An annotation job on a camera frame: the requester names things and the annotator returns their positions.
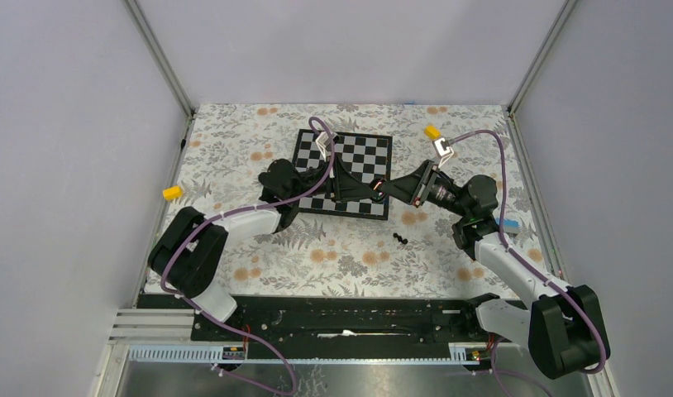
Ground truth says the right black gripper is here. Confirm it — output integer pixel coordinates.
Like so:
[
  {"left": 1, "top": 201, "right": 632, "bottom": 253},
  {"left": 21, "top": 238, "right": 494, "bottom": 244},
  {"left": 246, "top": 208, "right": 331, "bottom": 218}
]
[{"left": 377, "top": 160, "right": 470, "bottom": 219}]

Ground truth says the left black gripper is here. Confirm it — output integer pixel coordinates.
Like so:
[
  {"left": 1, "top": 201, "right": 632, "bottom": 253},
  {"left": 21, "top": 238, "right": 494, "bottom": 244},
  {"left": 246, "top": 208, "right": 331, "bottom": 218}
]
[{"left": 286, "top": 155, "right": 376, "bottom": 203}]

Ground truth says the black earbud pair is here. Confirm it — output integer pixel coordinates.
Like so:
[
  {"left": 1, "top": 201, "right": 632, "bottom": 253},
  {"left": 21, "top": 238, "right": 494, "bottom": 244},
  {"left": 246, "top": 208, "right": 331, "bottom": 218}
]
[{"left": 393, "top": 233, "right": 408, "bottom": 245}]

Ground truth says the black earbud charging case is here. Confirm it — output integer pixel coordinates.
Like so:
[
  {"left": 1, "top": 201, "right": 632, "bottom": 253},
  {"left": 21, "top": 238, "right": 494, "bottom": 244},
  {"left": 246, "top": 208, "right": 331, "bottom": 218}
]
[{"left": 369, "top": 178, "right": 384, "bottom": 196}]

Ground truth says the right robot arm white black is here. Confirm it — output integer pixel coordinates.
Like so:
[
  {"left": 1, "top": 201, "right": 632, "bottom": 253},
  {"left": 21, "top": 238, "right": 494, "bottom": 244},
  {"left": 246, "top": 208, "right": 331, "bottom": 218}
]
[{"left": 371, "top": 160, "right": 610, "bottom": 379}]

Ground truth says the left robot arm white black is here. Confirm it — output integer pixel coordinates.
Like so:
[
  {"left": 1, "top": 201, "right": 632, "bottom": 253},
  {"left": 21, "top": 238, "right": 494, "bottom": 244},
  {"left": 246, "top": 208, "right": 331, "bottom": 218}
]
[{"left": 148, "top": 156, "right": 384, "bottom": 340}]

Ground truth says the black white checkerboard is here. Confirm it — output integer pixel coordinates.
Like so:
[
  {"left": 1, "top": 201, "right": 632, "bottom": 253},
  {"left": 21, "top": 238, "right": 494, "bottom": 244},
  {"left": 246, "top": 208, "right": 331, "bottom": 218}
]
[{"left": 292, "top": 129, "right": 393, "bottom": 221}]

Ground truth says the yellow block right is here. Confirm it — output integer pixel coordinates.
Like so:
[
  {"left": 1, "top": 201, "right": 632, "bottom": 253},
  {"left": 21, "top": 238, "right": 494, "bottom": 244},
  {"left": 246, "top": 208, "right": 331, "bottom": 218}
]
[{"left": 424, "top": 125, "right": 441, "bottom": 141}]

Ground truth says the yellow block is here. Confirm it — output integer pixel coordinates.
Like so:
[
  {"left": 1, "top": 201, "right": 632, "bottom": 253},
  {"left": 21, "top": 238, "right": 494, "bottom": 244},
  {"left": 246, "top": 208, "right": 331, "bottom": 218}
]
[
  {"left": 424, "top": 125, "right": 441, "bottom": 141},
  {"left": 162, "top": 185, "right": 184, "bottom": 201}
]

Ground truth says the blue grey lego block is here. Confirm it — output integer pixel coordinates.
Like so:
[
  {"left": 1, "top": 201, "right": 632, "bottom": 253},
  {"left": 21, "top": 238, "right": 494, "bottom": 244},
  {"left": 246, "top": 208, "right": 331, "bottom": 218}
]
[{"left": 496, "top": 218, "right": 520, "bottom": 235}]

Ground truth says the floral patterned table mat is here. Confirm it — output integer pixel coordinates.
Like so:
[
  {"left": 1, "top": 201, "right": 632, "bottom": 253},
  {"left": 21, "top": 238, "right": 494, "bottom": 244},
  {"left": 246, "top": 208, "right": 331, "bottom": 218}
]
[{"left": 165, "top": 103, "right": 546, "bottom": 299}]

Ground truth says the yellow block left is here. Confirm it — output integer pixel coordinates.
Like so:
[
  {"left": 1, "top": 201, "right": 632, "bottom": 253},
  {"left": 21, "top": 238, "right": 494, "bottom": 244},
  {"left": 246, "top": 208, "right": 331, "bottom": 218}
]
[{"left": 162, "top": 185, "right": 184, "bottom": 201}]

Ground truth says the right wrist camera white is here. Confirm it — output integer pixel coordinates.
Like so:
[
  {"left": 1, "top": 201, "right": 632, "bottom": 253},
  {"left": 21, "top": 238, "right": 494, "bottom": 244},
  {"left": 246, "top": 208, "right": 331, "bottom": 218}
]
[{"left": 432, "top": 136, "right": 456, "bottom": 169}]

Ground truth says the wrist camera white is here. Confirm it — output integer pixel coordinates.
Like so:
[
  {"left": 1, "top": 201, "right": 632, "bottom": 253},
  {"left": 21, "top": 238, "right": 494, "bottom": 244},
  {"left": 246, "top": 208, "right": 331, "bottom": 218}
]
[
  {"left": 432, "top": 136, "right": 456, "bottom": 169},
  {"left": 314, "top": 131, "right": 334, "bottom": 161}
]

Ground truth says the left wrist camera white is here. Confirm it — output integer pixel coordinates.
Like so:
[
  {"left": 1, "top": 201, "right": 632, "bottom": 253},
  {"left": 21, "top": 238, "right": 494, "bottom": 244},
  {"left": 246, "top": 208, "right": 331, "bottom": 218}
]
[{"left": 314, "top": 131, "right": 334, "bottom": 161}]

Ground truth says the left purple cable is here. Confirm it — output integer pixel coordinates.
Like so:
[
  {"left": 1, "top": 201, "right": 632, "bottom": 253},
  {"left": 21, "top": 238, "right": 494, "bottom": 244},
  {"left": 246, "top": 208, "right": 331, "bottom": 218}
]
[{"left": 160, "top": 116, "right": 337, "bottom": 397}]

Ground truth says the purple cable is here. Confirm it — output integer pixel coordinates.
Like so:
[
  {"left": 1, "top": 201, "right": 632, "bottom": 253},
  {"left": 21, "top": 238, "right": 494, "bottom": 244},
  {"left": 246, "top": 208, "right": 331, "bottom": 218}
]
[
  {"left": 160, "top": 116, "right": 337, "bottom": 397},
  {"left": 446, "top": 129, "right": 612, "bottom": 397}
]

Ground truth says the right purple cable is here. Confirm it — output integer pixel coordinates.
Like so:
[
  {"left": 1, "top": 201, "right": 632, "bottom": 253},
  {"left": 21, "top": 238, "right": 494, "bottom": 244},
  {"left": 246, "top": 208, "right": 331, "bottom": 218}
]
[{"left": 446, "top": 129, "right": 612, "bottom": 397}]

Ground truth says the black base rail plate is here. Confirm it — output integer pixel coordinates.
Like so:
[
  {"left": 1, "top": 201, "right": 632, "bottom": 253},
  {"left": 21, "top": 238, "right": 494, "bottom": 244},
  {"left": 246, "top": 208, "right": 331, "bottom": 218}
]
[{"left": 136, "top": 293, "right": 516, "bottom": 361}]

